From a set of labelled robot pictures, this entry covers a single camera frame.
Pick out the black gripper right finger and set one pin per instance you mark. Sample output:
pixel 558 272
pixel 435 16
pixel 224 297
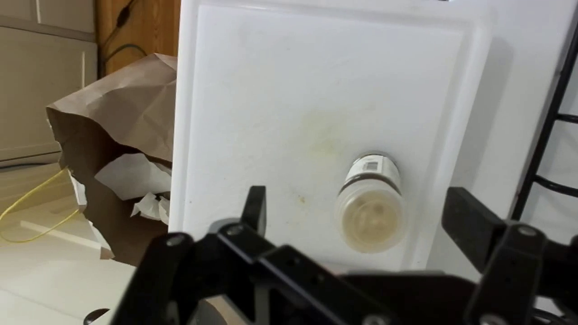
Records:
pixel 473 229

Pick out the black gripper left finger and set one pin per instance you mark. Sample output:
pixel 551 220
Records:
pixel 255 211

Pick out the small clear white-capped bottle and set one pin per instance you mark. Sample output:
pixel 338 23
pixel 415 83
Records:
pixel 368 205

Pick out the black stove grate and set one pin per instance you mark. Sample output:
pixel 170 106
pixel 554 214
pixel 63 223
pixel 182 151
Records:
pixel 551 115

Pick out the white cutting board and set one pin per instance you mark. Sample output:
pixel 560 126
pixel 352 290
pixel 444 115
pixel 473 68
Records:
pixel 285 95

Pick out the brown paper bag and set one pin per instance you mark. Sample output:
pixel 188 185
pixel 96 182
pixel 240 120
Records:
pixel 128 111

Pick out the beige drawer cabinet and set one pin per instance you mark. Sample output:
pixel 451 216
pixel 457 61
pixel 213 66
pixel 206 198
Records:
pixel 47 50

